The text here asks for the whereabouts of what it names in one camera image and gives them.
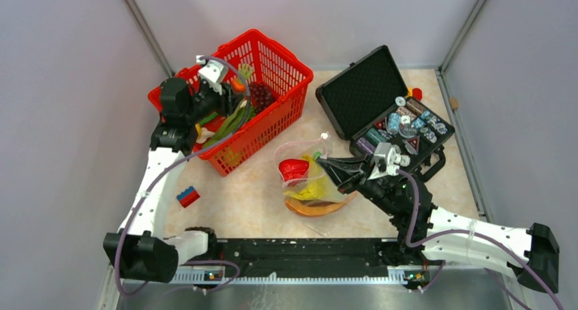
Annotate clear zip top bag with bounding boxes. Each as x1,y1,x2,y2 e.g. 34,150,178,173
273,132,357,237

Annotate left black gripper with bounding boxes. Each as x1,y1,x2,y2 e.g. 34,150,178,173
185,81,246,123

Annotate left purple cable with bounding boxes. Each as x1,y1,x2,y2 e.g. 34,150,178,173
112,55,253,296

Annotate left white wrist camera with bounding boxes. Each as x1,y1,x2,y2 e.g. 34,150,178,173
196,55,228,95

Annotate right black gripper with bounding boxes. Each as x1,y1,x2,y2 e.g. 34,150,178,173
316,153,400,216

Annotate dark purple toy grapes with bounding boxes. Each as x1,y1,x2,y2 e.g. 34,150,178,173
249,82,276,114

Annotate yellow toy corn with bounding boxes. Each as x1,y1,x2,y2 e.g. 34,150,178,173
283,155,337,201

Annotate orange toy steak slice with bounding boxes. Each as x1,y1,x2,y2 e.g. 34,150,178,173
284,192,358,217

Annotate purple cable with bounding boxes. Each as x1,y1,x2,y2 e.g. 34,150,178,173
397,168,565,310
112,55,253,296

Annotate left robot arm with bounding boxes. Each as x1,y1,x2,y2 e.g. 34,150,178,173
103,77,243,283

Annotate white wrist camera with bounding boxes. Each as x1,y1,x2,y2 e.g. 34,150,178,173
368,142,401,180
196,55,228,95

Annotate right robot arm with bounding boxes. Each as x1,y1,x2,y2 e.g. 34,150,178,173
316,156,560,294

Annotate red round token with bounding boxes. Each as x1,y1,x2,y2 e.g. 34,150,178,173
412,88,423,101

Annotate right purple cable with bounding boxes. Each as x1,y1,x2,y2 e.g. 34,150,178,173
397,168,565,310

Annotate small tan wall block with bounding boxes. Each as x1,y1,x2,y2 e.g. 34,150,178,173
448,97,459,111

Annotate white toy garlic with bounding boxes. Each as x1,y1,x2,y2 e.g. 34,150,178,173
195,123,215,144

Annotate orange toy carrot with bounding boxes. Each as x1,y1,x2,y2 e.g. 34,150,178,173
232,63,254,93

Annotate red blue toy block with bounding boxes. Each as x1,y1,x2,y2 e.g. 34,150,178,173
176,185,200,208

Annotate black poker chip case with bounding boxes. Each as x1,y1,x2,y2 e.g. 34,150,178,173
316,45,455,182

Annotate green toy vegetable leaves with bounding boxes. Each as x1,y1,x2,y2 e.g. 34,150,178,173
201,100,248,147

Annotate red toy bell pepper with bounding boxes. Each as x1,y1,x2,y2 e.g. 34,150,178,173
278,159,309,183

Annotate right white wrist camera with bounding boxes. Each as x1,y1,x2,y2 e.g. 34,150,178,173
368,142,401,180

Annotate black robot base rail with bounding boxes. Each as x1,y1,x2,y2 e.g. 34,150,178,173
198,236,434,282

